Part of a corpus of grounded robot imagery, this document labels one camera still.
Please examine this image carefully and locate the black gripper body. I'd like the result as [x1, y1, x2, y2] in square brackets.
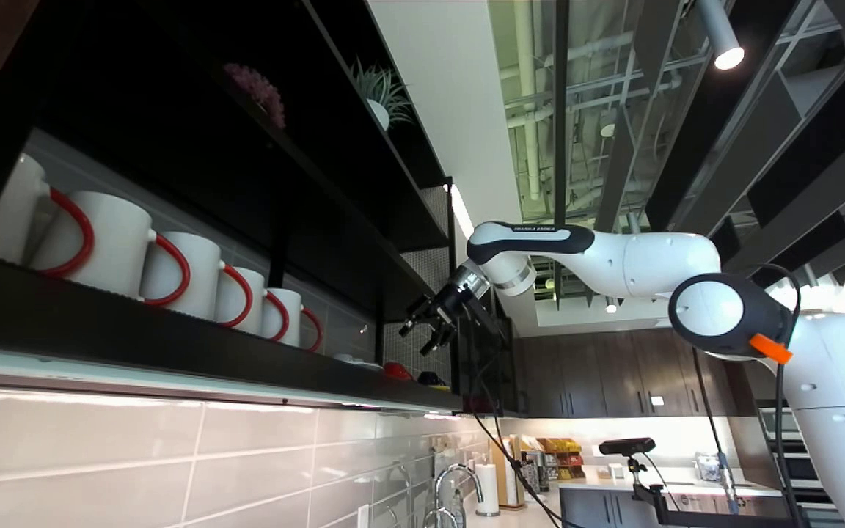
[424, 273, 489, 329]

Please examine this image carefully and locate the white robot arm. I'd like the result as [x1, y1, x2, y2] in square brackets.
[401, 220, 845, 519]

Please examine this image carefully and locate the red bowl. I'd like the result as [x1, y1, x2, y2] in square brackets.
[384, 362, 412, 380]

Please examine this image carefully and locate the paper towel roll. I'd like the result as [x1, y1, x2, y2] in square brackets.
[475, 462, 497, 515]

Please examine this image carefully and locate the chrome kitchen faucet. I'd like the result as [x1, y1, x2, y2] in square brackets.
[421, 459, 480, 528]

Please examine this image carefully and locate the green plant in white pot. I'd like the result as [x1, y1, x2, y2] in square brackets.
[352, 60, 409, 128]

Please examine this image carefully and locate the purple flower plant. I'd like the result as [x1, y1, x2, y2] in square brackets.
[223, 60, 283, 128]

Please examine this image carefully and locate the ceiling spot light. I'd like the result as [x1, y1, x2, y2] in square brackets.
[698, 0, 745, 69]

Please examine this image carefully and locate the leftmost white mug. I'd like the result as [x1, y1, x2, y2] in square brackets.
[0, 155, 48, 264]

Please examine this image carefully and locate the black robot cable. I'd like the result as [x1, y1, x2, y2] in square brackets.
[455, 280, 581, 528]

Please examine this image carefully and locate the white red-handled mug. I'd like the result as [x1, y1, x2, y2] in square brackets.
[28, 191, 153, 299]
[139, 230, 219, 320]
[213, 264, 263, 334]
[298, 307, 324, 353]
[260, 286, 301, 346]

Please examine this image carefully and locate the black camera on stand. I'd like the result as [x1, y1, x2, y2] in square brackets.
[599, 436, 656, 478]

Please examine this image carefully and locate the black wall shelf unit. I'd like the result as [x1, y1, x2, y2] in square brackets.
[0, 0, 519, 412]

